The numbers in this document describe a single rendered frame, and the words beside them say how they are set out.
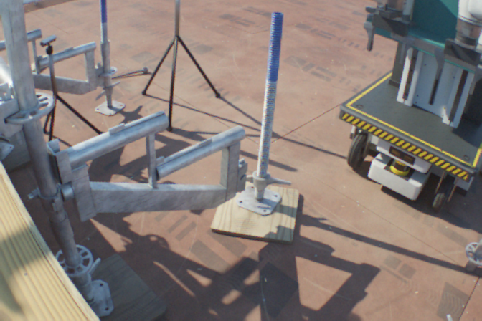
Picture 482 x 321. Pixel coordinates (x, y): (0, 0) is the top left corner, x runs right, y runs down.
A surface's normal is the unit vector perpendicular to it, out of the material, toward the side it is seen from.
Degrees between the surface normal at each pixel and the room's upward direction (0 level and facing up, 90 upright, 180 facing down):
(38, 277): 0
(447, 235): 0
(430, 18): 90
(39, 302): 0
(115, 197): 90
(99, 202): 90
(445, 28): 90
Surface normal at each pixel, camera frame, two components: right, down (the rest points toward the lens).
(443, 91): -0.66, 0.38
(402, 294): 0.06, -0.83
